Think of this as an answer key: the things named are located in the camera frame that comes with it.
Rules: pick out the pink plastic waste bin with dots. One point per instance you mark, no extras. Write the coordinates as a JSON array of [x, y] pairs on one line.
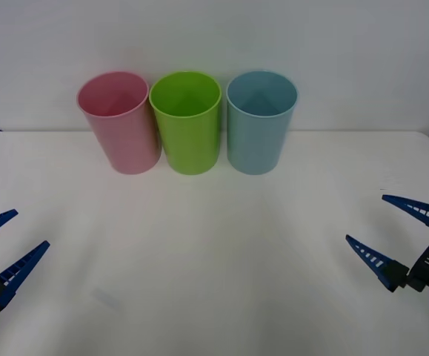
[[125, 142]]

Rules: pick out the pale blue plastic waste bin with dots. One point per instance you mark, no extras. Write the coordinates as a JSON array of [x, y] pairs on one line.
[[258, 146]]

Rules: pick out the green plastic waste bin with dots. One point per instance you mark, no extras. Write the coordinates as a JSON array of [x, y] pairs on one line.
[[189, 146]]

